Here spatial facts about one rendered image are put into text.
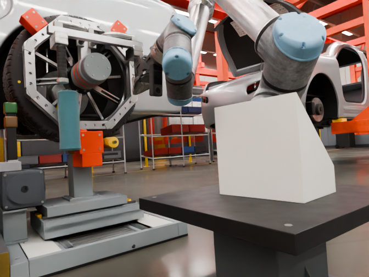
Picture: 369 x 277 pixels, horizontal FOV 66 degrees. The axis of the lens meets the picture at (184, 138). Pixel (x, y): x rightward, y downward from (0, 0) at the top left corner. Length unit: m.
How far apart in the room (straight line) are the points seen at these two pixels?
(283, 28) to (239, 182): 0.47
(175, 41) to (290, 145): 0.45
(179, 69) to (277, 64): 0.29
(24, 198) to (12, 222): 0.13
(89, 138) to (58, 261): 0.55
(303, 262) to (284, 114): 0.43
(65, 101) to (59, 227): 0.57
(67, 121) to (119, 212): 0.55
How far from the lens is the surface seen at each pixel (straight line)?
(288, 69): 0.92
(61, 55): 1.27
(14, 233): 1.57
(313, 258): 0.99
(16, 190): 1.49
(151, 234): 1.46
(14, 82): 1.52
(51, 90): 2.03
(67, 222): 1.49
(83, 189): 1.63
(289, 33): 0.89
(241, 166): 0.91
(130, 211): 1.60
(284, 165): 0.83
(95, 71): 1.38
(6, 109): 1.18
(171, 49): 0.88
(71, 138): 1.31
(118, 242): 1.39
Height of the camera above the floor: 0.46
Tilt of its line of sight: 2 degrees up
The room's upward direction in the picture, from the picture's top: 3 degrees counter-clockwise
